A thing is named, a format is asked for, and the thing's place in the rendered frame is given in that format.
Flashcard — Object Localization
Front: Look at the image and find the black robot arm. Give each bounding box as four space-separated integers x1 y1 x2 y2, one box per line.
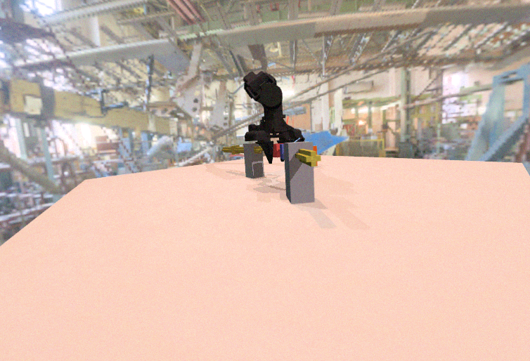
243 71 283 131

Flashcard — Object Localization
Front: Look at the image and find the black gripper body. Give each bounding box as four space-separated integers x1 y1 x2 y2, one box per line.
245 111 302 142

